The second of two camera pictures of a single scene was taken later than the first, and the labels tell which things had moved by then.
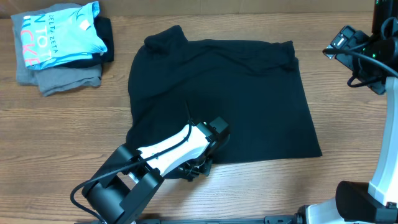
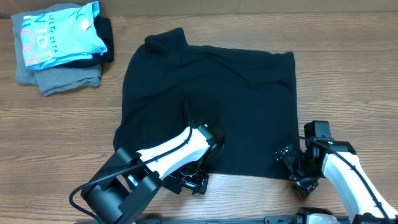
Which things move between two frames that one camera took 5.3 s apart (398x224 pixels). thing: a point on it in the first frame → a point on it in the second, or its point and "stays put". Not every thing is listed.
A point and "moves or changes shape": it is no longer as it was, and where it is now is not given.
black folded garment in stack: [103, 29] stays put
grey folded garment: [55, 79] stays put
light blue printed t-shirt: [51, 38] stays put
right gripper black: [351, 50] → [296, 168]
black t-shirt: [257, 86] moves or changes shape
